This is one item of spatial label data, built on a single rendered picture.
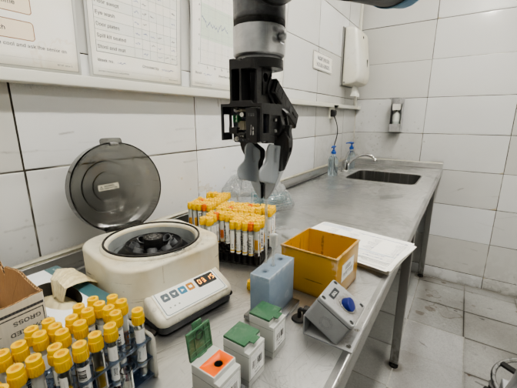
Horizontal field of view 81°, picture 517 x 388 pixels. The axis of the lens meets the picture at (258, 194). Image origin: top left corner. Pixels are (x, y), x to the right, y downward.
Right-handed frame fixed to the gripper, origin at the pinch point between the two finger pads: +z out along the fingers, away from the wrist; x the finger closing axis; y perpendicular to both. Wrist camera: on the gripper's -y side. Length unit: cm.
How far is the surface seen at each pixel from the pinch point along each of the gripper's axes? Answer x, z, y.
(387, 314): 5, 113, -149
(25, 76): -48, -20, 13
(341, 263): 9.8, 17.2, -14.3
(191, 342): 1.4, 15.1, 20.6
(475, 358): 52, 113, -134
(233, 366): 6.1, 18.2, 18.2
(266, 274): 0.7, 15.2, 0.8
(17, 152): -52, -5, 15
